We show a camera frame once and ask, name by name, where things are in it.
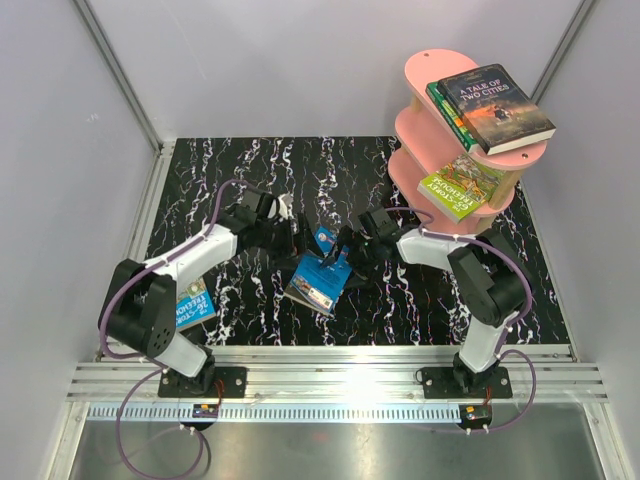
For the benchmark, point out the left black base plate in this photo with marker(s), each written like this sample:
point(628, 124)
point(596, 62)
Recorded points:
point(229, 381)

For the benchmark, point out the green 104-storey treehouse book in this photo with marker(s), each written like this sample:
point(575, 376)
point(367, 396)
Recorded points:
point(452, 119)

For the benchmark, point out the pink three-tier shelf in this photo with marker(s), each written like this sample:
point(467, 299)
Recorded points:
point(428, 144)

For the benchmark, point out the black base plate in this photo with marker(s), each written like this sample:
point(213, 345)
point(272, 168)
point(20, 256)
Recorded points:
point(229, 381)
point(440, 382)

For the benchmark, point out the black marble pattern mat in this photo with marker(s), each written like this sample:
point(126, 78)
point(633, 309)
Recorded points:
point(332, 180)

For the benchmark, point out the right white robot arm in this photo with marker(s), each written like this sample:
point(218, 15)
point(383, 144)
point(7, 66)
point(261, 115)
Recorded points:
point(492, 282)

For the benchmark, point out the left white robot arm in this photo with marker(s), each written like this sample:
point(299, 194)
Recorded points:
point(139, 309)

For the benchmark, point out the lime 65-storey treehouse book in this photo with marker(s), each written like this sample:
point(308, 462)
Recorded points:
point(460, 187)

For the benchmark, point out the dark Tale of Two Cities book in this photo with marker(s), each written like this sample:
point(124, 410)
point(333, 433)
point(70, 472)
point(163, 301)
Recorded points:
point(499, 115)

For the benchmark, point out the slotted cable duct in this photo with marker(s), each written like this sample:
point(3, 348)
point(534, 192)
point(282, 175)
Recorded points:
point(276, 413)

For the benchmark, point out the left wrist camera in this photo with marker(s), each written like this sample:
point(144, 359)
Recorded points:
point(282, 208)

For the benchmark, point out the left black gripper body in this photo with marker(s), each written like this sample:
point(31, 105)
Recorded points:
point(278, 240)

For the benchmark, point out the blue paperback book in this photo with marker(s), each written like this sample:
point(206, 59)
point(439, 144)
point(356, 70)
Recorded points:
point(320, 287)

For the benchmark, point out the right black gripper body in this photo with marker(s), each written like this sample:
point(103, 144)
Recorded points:
point(363, 257)

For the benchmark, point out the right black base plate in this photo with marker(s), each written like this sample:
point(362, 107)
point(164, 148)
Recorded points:
point(440, 382)

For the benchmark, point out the blue 26-storey treehouse book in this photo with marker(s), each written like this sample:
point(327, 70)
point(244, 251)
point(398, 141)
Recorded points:
point(194, 305)

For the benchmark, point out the aluminium rail frame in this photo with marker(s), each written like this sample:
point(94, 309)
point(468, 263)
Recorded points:
point(249, 69)

